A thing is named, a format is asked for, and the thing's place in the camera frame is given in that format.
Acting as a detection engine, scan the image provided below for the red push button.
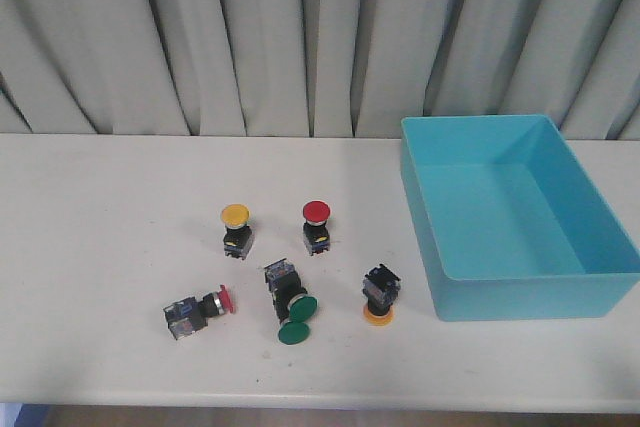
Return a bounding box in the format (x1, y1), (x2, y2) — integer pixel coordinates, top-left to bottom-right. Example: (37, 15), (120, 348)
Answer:
(302, 200), (331, 256)
(163, 284), (235, 340)

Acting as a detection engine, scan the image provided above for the yellow push button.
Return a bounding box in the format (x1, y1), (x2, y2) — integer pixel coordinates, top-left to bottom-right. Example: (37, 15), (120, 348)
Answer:
(362, 263), (401, 326)
(220, 204), (254, 260)

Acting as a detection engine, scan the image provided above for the blue plastic box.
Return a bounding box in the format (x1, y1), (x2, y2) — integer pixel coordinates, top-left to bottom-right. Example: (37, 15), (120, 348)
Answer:
(400, 114), (639, 321)

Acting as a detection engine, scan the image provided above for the yellow push button upside down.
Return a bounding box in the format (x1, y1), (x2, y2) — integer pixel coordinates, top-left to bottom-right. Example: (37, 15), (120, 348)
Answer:
(362, 263), (401, 326)

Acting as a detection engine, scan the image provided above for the green push button lying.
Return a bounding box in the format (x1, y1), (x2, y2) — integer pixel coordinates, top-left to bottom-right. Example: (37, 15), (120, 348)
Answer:
(263, 259), (318, 324)

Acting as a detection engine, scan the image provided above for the grey pleated curtain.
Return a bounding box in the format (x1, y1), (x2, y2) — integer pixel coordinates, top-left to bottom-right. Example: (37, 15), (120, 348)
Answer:
(1, 0), (639, 140)

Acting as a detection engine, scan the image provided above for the green button cap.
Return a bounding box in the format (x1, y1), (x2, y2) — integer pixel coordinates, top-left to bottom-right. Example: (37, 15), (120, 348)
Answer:
(278, 322), (311, 345)

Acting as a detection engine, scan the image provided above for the red push button lying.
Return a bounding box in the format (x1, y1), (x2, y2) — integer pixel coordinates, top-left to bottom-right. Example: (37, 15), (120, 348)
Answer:
(163, 284), (235, 340)

